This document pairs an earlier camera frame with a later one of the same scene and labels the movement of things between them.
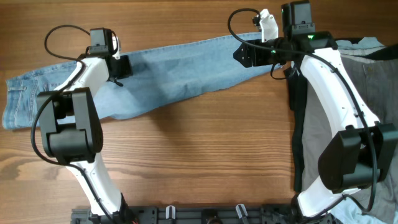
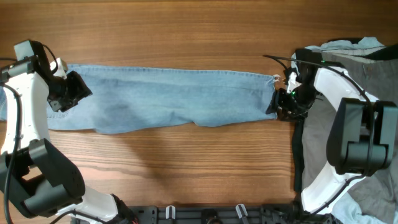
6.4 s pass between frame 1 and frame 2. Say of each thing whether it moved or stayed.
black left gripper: moved
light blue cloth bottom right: stayed
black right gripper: moved
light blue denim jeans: moved
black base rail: stayed
